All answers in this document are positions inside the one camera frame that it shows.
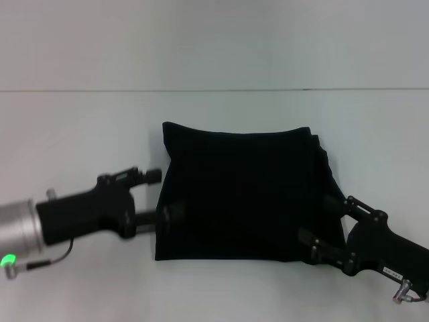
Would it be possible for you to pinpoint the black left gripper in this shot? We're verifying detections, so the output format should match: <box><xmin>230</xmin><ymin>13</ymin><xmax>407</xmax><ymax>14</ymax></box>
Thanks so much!
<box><xmin>35</xmin><ymin>166</ymin><xmax>186</xmax><ymax>250</ymax></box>

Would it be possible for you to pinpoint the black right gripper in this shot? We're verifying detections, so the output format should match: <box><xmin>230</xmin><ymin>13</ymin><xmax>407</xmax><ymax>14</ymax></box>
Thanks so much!
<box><xmin>297</xmin><ymin>194</ymin><xmax>429</xmax><ymax>280</ymax></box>

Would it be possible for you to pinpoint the black t-shirt with FREE print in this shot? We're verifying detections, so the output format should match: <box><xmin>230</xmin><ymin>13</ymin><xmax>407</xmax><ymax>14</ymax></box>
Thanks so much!
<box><xmin>153</xmin><ymin>121</ymin><xmax>349</xmax><ymax>266</ymax></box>

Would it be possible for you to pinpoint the right arm plug cable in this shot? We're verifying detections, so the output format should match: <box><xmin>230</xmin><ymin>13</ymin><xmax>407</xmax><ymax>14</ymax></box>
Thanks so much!
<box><xmin>391</xmin><ymin>278</ymin><xmax>429</xmax><ymax>306</ymax></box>

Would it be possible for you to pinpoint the arm plug cable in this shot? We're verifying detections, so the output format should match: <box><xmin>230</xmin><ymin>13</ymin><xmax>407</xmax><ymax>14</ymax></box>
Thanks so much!
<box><xmin>391</xmin><ymin>278</ymin><xmax>429</xmax><ymax>306</ymax></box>
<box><xmin>3</xmin><ymin>189</ymin><xmax>75</xmax><ymax>280</ymax></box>

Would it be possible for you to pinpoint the left arm plug cable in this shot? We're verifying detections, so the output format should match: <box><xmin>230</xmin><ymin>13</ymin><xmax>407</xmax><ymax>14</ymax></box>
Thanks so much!
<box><xmin>3</xmin><ymin>189</ymin><xmax>75</xmax><ymax>280</ymax></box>

